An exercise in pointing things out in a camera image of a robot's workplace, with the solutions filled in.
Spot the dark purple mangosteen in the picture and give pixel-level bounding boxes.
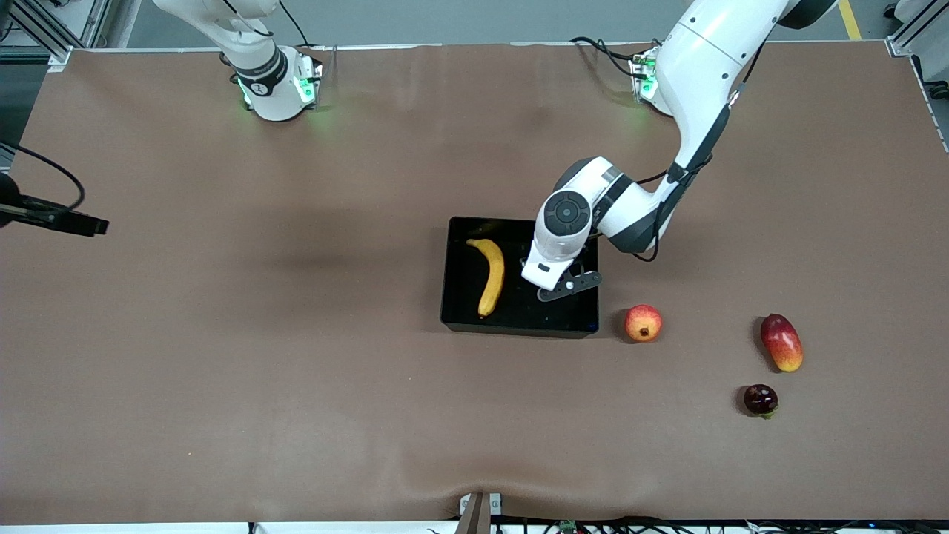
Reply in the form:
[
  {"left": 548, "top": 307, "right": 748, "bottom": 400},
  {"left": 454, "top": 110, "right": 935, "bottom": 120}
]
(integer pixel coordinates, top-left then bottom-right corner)
[{"left": 744, "top": 383, "right": 779, "bottom": 420}]

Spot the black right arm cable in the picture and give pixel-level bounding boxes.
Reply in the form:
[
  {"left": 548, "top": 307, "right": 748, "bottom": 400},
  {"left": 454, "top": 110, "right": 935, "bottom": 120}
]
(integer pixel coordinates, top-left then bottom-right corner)
[{"left": 0, "top": 142, "right": 86, "bottom": 212}]

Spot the red pomegranate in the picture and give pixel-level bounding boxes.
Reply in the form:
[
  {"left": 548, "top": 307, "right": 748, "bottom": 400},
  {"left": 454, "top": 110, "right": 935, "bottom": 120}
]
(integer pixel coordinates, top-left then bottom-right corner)
[{"left": 624, "top": 304, "right": 664, "bottom": 343}]

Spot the red yellow mango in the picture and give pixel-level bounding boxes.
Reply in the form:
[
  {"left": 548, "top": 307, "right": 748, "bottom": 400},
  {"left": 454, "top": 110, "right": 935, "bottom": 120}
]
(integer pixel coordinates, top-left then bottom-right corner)
[{"left": 760, "top": 313, "right": 804, "bottom": 373}]

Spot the yellow banana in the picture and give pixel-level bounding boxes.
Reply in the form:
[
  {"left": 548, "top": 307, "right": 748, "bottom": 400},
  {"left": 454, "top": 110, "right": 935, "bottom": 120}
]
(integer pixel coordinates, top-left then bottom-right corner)
[{"left": 466, "top": 237, "right": 506, "bottom": 320}]

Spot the aluminium frame profile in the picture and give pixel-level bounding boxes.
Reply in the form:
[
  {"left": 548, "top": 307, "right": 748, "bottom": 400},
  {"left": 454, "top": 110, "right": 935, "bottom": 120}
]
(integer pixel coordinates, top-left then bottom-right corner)
[
  {"left": 886, "top": 0, "right": 949, "bottom": 56},
  {"left": 0, "top": 0, "right": 112, "bottom": 71}
]

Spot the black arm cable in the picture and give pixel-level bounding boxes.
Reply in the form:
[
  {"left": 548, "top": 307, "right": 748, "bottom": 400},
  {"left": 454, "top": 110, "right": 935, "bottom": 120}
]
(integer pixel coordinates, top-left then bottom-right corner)
[
  {"left": 630, "top": 41, "right": 768, "bottom": 264},
  {"left": 0, "top": 142, "right": 86, "bottom": 212}
]

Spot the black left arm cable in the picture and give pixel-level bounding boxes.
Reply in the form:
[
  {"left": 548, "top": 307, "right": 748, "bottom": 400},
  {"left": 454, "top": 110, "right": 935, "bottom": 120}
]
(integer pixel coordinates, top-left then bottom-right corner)
[{"left": 630, "top": 41, "right": 768, "bottom": 264}]

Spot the black base cable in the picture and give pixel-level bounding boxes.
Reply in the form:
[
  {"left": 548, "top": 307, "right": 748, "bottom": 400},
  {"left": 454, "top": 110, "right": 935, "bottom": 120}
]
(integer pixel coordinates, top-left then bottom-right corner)
[{"left": 569, "top": 36, "right": 661, "bottom": 79}]

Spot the black plastic box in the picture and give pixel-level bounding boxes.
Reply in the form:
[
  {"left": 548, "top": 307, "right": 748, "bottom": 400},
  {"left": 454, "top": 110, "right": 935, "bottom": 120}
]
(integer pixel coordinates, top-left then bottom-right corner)
[{"left": 440, "top": 216, "right": 600, "bottom": 340}]

